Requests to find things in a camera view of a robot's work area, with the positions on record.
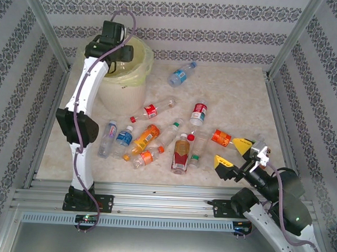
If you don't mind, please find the small clear bottle red cap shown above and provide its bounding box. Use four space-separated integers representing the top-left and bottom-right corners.
186 123 204 143

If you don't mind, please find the white plastic bin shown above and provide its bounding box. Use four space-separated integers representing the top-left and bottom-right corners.
96 33 156 118

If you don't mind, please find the bottle with orange printed label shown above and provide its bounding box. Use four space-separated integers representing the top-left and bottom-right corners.
211 129 234 147

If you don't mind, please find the clear cola bottle red cap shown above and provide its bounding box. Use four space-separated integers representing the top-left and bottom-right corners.
129 95 178 126

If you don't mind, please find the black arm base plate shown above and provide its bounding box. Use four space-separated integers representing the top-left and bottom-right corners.
207 197 255 221
62 192 115 214

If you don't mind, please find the orange juice bottle yellow label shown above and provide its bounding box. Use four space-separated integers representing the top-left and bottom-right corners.
122 122 162 164

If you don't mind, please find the wide aluminium base rail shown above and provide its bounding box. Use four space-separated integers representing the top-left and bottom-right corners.
10 175 318 225

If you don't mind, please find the clear bottle green band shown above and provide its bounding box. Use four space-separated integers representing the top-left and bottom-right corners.
189 129 212 170

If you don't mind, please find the clear bottle red teal label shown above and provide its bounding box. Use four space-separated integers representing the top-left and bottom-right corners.
189 99 210 127

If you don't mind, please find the tea bottle red label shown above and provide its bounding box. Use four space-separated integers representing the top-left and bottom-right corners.
170 132 192 176

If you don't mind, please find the small controller board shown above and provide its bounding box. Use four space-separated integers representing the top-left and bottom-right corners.
74 213 99 225
233 224 254 236

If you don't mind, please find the aluminium frame post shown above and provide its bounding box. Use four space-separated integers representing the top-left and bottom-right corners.
266 0 325 81
15 0 75 70

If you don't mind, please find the water bottle blue label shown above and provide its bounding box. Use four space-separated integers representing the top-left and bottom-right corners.
111 124 134 161

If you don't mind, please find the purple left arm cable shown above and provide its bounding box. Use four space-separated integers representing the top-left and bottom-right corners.
66 5 138 237

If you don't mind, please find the clear bottle orange label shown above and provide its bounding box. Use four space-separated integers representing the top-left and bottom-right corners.
131 144 166 171

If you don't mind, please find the clear bottle light blue label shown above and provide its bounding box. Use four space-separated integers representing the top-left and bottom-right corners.
166 60 198 90

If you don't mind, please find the aluminium frame rail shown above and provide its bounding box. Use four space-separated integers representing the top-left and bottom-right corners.
23 66 72 191

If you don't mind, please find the clear bottle pink blue label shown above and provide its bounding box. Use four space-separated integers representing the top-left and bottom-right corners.
97 119 119 160

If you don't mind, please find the grey metal panel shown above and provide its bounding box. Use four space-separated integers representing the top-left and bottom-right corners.
7 220 294 252

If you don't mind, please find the slotted metal cable duct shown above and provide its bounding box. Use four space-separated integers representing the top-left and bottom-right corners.
20 210 235 235

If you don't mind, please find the clear bottle green cap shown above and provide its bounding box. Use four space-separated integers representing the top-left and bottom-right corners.
155 117 185 151

